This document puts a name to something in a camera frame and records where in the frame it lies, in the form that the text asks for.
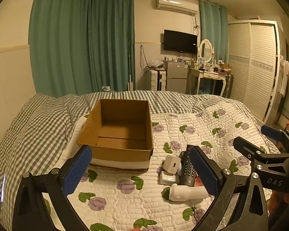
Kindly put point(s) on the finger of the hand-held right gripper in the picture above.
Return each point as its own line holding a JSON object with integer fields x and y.
{"x": 245, "y": 146}
{"x": 272, "y": 132}

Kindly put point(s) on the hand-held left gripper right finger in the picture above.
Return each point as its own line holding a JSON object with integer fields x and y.
{"x": 204, "y": 173}

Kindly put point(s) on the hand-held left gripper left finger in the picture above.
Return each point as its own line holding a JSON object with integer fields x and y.
{"x": 77, "y": 170}

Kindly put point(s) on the red capped white bottle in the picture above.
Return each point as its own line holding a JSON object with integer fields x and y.
{"x": 198, "y": 182}

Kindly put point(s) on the black remote control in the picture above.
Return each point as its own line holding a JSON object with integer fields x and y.
{"x": 186, "y": 170}

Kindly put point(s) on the white handheld device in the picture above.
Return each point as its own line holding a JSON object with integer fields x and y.
{"x": 183, "y": 192}

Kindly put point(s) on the white charger adapter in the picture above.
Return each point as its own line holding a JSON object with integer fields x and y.
{"x": 171, "y": 164}

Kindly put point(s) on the cardboard box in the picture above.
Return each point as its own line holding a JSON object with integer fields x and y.
{"x": 120, "y": 154}

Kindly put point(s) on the hanging pale clothes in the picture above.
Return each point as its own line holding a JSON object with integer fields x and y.
{"x": 284, "y": 74}

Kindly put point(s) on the white louvred wardrobe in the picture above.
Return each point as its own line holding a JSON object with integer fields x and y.
{"x": 252, "y": 67}

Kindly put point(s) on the floral quilted bed cover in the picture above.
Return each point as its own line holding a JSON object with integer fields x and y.
{"x": 147, "y": 209}

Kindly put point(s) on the blue basket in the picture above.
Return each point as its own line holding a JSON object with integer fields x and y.
{"x": 203, "y": 90}

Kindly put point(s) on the brown box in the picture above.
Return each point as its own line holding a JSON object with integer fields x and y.
{"x": 225, "y": 67}

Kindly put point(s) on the white dressing table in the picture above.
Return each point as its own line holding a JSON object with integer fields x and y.
{"x": 207, "y": 75}

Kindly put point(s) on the small white round object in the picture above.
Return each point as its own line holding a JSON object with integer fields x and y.
{"x": 106, "y": 88}

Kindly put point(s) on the silver mini fridge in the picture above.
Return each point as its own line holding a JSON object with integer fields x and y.
{"x": 175, "y": 77}

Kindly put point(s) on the white suitcase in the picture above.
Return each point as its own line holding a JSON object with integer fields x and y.
{"x": 157, "y": 80}

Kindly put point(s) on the oval white mirror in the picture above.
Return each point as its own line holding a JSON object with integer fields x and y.
{"x": 206, "y": 50}

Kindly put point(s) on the light teal curtain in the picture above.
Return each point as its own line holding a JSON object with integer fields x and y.
{"x": 213, "y": 28}

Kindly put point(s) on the clear plastic bag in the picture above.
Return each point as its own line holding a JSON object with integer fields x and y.
{"x": 157, "y": 64}

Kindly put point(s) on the green curtain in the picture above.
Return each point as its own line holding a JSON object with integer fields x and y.
{"x": 60, "y": 41}
{"x": 110, "y": 43}

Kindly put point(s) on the white air conditioner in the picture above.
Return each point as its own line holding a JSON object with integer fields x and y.
{"x": 177, "y": 4}

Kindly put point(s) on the small picture frame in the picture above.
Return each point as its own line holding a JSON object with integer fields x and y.
{"x": 202, "y": 61}

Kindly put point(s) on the black wall television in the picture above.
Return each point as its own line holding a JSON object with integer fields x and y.
{"x": 180, "y": 42}

